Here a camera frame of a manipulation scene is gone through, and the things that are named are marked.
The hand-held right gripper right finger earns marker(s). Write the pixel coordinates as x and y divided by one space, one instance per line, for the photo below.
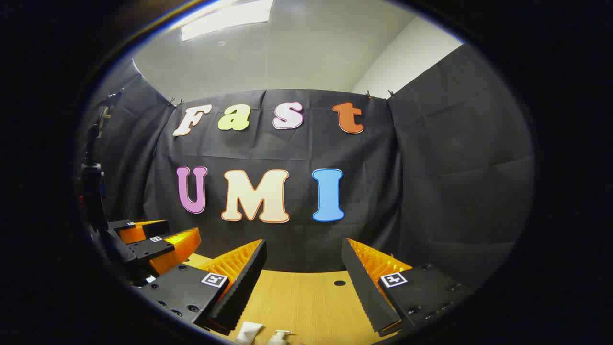
366 297

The black backdrop cloth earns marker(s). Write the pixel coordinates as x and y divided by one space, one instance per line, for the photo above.
297 153

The white skin care tube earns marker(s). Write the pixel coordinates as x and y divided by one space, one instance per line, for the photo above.
249 331

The white pump bottle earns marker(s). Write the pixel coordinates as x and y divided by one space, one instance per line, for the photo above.
278 339

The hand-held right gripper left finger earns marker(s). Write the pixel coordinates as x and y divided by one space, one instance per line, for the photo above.
244 287

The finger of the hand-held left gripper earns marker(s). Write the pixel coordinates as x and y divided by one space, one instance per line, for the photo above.
143 230
167 249

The ceiling light panel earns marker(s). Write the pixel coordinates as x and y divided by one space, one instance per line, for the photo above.
225 17

